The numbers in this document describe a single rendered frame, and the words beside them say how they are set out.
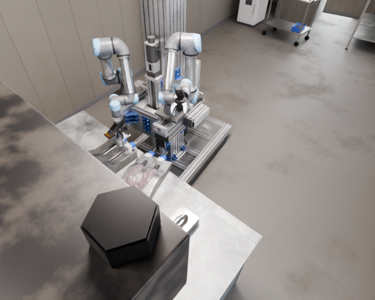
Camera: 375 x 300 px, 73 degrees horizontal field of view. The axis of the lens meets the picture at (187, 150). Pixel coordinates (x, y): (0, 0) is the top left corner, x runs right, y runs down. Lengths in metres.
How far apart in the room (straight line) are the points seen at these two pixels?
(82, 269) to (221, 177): 2.74
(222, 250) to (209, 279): 0.19
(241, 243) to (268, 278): 0.89
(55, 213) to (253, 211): 2.53
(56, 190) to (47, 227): 0.07
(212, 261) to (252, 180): 1.61
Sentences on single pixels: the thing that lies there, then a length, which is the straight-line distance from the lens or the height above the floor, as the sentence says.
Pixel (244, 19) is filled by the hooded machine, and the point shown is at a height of 0.13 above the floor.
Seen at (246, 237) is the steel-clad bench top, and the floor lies 0.80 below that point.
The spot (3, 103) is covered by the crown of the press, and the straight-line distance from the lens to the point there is 0.70.
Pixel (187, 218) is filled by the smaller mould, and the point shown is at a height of 0.86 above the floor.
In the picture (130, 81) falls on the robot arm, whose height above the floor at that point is 1.34.
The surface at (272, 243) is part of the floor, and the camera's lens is 2.73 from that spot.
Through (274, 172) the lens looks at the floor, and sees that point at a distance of 3.26.
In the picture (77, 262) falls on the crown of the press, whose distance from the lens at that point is 0.39.
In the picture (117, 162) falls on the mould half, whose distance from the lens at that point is 2.02.
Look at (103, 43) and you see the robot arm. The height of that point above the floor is 1.61.
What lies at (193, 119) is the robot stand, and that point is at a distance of 2.23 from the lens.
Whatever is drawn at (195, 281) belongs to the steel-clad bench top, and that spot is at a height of 0.80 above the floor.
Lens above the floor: 2.34
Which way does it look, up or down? 45 degrees down
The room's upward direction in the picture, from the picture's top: 2 degrees clockwise
